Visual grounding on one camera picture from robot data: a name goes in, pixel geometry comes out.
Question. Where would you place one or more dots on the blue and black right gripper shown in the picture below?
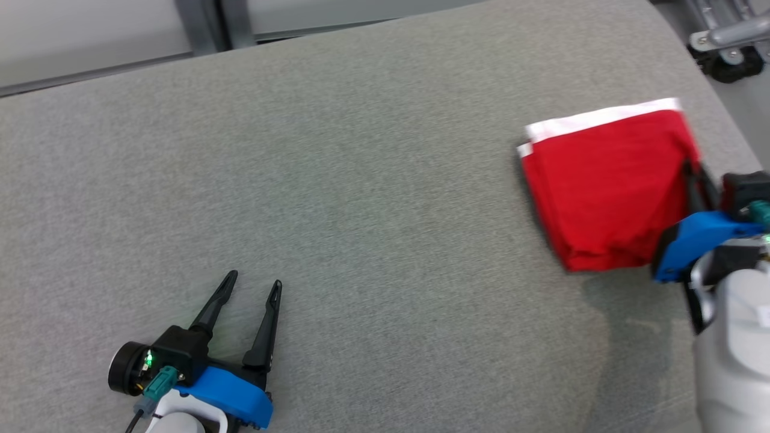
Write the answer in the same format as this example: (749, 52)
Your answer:
(698, 237)

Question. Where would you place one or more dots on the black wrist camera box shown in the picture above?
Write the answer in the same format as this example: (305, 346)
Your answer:
(743, 189)
(180, 355)

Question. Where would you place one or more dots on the small red and white garment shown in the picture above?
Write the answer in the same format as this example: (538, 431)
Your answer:
(607, 186)

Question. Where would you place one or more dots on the black caster wheel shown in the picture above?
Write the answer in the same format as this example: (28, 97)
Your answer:
(731, 69)

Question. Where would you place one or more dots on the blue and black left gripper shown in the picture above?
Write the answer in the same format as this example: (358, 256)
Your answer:
(234, 397)

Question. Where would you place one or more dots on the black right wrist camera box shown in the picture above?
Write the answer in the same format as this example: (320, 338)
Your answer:
(743, 189)

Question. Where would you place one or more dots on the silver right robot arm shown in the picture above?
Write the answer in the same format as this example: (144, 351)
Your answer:
(737, 361)

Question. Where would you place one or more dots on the grey metal post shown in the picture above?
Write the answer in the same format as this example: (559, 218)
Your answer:
(210, 24)

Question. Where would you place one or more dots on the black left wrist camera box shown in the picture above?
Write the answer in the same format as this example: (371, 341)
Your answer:
(180, 355)

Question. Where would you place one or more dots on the grey metal wheeled frame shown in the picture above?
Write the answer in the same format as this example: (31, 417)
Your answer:
(731, 27)

